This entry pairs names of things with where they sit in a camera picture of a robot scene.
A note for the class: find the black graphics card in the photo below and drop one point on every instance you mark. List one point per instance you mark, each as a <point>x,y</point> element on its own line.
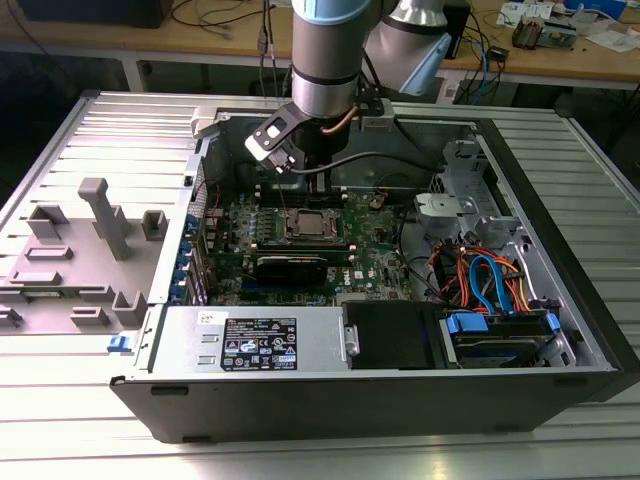
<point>290,272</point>

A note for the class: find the silver metal drive cage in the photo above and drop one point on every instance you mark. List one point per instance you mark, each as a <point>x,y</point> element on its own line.
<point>460,210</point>

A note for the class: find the clear plastic bag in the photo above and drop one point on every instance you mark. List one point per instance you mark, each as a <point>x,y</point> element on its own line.
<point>610,40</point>

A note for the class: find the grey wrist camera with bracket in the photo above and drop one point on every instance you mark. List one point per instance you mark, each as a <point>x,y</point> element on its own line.
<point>376,122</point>

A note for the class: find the black drive bay box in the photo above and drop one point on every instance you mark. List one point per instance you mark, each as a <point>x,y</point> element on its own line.
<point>385,335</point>

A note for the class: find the metal finned heat sink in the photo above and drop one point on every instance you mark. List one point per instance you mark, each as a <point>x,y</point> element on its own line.
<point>527,32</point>

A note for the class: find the grey case latch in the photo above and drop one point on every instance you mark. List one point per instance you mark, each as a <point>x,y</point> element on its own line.
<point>202,120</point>

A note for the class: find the black upright box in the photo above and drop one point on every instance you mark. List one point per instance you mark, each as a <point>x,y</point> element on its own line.
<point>460,30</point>

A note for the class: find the small black adapter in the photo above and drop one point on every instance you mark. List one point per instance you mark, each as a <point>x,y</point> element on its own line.
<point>498,53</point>

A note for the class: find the silver coin cell battery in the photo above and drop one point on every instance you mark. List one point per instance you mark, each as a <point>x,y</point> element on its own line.
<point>376,201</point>

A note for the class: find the white printed paper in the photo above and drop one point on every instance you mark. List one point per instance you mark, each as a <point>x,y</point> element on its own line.
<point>520,12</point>

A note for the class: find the grey electronic device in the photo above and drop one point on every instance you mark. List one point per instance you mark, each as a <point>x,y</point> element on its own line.
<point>560,35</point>

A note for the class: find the blue card retention clip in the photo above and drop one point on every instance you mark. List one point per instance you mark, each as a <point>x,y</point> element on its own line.
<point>182,255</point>
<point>176,292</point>
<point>190,226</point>

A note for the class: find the silver power supply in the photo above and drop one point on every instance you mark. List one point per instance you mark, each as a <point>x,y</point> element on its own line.
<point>185,345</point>

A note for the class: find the black silver PC case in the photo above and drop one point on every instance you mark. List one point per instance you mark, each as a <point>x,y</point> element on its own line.
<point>350,410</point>

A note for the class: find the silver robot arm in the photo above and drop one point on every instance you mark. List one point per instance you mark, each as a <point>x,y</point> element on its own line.
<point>325,45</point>

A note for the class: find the hard disk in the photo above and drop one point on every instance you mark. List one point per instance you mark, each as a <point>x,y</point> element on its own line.
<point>490,352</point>

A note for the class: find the silver green CPU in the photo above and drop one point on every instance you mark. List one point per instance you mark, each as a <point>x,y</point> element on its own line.
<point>311,224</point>

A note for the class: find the blue disk carrier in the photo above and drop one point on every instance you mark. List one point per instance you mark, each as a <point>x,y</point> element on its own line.
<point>467,322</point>

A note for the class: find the green RAM stick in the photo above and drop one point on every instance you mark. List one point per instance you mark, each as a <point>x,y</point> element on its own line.
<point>50,293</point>

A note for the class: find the green motherboard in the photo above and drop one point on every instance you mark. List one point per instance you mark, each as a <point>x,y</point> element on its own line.
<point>372,245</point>

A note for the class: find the grey parts rack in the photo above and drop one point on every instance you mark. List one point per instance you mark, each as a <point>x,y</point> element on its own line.
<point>80,280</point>

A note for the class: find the wooden workbench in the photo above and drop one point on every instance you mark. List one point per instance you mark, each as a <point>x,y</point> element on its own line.
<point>560,65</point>

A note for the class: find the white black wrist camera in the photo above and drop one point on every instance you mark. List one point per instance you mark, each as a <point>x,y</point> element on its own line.
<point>272,132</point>

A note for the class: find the large black box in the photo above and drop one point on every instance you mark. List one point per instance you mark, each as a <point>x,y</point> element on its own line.
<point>100,12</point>

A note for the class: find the blue plastic latch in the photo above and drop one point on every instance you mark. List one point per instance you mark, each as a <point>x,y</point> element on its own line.
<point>119,344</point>

